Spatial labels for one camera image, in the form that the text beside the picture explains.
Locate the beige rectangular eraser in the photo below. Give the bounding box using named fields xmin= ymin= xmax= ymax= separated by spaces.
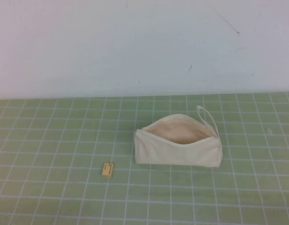
xmin=101 ymin=162 xmax=115 ymax=180

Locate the cream fabric pencil case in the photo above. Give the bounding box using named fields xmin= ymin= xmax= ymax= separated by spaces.
xmin=134 ymin=105 xmax=222 ymax=167

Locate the green grid cutting mat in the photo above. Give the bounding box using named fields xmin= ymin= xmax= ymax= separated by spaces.
xmin=0 ymin=91 xmax=289 ymax=225

